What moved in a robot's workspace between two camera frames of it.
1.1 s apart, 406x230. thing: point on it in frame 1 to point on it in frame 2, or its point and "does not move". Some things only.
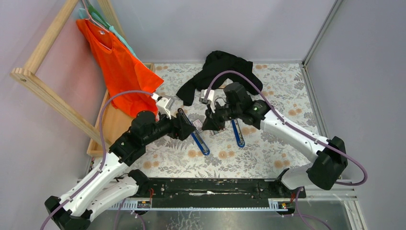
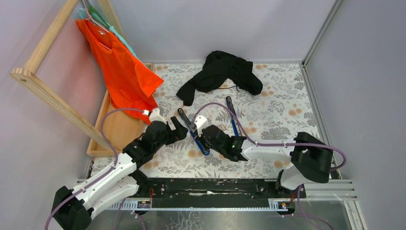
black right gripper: [212, 121] to [200, 138]
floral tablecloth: [259, 148] does not move
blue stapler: [198, 139] does not move
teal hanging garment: [84, 14] does not move
